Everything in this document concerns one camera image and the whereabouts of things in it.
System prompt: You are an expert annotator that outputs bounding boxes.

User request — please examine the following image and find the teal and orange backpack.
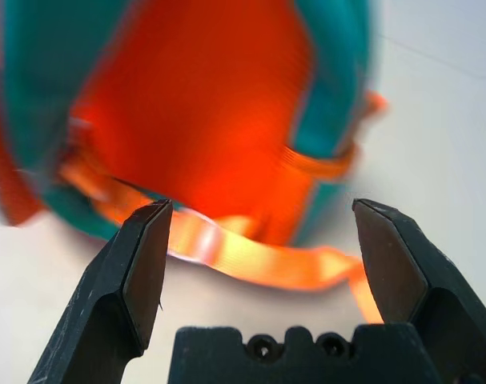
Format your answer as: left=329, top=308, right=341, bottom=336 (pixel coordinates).
left=0, top=0, right=390, bottom=325

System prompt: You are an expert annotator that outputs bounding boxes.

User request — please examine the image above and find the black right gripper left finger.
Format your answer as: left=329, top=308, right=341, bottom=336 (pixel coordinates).
left=28, top=198, right=175, bottom=384

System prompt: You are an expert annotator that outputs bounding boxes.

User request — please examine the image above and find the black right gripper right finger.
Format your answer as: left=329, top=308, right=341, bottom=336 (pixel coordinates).
left=352, top=198, right=486, bottom=384

